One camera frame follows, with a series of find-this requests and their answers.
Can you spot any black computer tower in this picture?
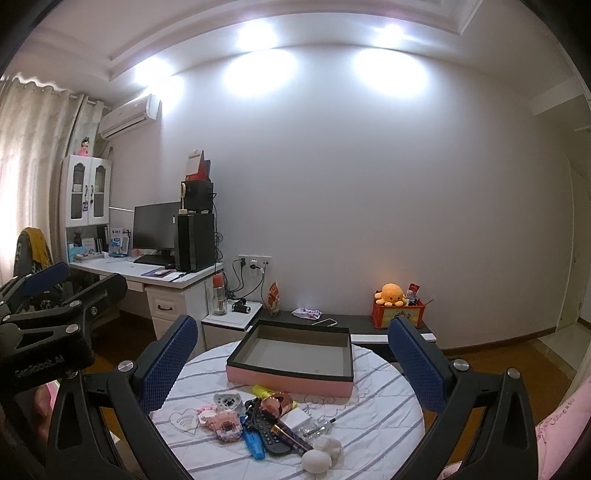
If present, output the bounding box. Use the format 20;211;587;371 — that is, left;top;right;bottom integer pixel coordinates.
174;212;218;273

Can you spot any rose gold jar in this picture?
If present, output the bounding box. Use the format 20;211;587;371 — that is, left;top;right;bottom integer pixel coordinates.
261;391;296;418

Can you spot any blue and gold packet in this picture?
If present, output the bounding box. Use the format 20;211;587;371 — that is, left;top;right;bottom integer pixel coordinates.
272;425;315;451

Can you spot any black monitor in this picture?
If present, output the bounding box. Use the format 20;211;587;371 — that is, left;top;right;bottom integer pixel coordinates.
133;202;182;259

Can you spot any white door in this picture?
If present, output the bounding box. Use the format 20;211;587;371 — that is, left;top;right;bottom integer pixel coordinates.
554;152;588;329

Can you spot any white charger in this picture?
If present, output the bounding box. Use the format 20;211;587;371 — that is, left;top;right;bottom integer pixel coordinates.
279;406;312;432

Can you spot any white air conditioner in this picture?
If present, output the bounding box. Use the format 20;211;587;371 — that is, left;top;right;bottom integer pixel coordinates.
98;95;161;139

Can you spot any white glass-door cabinet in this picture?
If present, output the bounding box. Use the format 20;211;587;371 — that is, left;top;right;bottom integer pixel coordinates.
61;154;113;228

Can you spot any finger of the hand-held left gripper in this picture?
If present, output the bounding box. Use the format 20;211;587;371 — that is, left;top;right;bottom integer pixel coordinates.
0;273;129;334
0;262;71;320

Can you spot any black cable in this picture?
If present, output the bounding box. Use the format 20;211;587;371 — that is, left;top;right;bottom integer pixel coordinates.
228;259;251;297

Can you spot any yellow cloth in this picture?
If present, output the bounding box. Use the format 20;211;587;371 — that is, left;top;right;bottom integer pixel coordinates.
23;227;51;266

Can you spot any white nightstand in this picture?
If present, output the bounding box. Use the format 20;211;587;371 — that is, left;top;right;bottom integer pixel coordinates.
202;300;264;352

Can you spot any clear bottle with red cap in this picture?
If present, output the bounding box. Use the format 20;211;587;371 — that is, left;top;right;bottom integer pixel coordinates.
212;275;228;316

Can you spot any black office chair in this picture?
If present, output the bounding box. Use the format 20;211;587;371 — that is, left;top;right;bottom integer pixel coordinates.
14;228;72;317

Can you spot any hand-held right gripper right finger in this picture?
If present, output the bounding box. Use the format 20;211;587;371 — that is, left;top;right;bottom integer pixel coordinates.
387;316;539;480

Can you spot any black box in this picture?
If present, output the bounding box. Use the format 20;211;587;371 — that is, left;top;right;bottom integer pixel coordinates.
181;180;215;214

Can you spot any orange octopus plush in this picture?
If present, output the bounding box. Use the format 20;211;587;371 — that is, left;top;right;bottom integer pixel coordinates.
375;283;407;308

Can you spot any beige curtain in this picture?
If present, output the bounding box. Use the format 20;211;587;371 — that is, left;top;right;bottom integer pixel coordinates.
0;76;112;287

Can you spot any white desk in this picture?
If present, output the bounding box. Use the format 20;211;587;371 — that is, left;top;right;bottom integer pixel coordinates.
69;254;225;342

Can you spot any wall power outlet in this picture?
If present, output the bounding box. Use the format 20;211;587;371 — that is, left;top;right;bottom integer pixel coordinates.
239;255;273;273

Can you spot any clear plastic item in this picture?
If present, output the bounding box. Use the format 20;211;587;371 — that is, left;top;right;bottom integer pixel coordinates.
295;418;335;437

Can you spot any pink storage box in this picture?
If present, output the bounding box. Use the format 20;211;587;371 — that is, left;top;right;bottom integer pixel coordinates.
226;319;355;398

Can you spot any heart-shaped white dish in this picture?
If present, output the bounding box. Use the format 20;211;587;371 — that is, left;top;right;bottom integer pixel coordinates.
213;391;244;413

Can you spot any red crate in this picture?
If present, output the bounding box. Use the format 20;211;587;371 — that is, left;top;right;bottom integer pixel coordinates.
372;295;426;329

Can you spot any white round puff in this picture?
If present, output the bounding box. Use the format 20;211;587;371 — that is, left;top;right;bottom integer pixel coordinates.
301;450;332;475
314;436;343;462

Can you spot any dark low cabinet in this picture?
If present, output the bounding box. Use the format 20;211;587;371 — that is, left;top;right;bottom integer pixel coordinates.
263;309;437;346

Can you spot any ceiling spotlight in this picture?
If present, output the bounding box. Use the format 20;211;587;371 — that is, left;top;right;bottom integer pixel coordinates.
235;21;280;49
376;21;407;42
134;60;174;86

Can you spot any red and white box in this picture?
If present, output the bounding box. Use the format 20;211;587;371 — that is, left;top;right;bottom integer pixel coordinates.
185;150;212;183

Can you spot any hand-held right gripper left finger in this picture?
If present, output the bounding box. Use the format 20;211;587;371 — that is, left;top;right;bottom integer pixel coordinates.
46;315;200;480

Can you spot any black hair clip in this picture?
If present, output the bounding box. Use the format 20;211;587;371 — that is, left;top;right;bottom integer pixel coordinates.
242;398;269;423

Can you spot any black remote control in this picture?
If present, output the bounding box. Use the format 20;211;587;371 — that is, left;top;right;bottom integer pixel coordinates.
247;408;315;455

